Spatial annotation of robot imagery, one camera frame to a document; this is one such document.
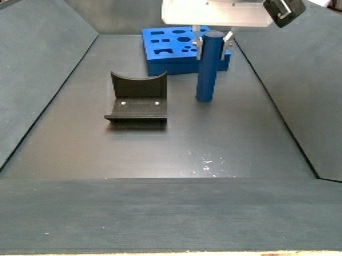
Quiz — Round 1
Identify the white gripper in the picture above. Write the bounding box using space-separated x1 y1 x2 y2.
161 0 272 60

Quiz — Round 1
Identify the blue round cylinder peg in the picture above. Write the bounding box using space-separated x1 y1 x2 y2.
196 30 224 102

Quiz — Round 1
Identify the blue shape sorting board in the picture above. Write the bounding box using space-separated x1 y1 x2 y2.
141 26 215 76

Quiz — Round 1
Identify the black curved holder stand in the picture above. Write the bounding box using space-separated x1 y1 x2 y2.
104 73 167 122

